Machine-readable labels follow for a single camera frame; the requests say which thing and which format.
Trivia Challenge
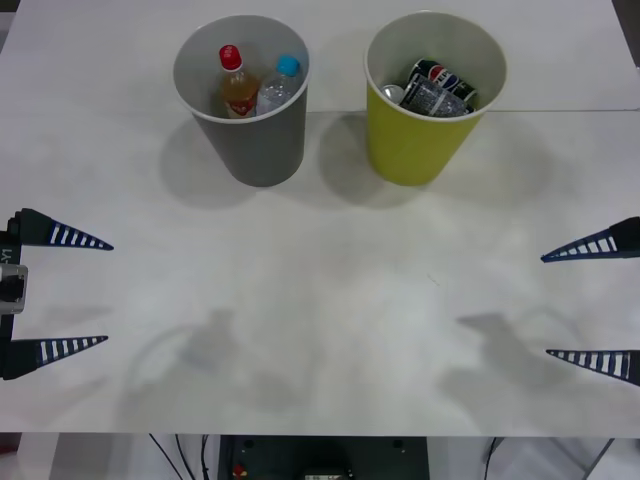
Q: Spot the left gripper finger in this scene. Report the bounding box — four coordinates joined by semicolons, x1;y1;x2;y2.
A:
8;207;115;252
0;335;110;382

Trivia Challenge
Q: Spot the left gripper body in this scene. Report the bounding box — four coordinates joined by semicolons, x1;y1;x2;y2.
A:
0;229;23;352

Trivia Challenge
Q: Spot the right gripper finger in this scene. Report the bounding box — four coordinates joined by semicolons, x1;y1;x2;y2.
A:
540;216;640;262
545;348;640;387

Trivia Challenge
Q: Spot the clear plastic bottle blue cap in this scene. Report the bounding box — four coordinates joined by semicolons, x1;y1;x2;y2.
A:
256;54;303;118

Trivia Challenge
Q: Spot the yellow-green plastic bin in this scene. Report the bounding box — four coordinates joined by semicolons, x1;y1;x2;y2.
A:
363;11;508;188

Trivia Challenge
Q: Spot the grey plastic bin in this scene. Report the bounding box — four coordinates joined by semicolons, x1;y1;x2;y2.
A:
173;14;312;188

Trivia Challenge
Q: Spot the black silver speckled can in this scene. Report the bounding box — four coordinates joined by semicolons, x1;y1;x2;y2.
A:
382;72;476;117

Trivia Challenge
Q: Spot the black can red blue print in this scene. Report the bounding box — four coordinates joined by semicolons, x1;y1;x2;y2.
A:
411;57;480;108

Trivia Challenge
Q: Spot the orange drink bottle red cap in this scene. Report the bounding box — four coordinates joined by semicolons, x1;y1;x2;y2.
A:
217;44;262;120

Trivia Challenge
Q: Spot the black robot torso base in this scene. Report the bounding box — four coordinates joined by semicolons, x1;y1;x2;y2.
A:
218;434;430;480

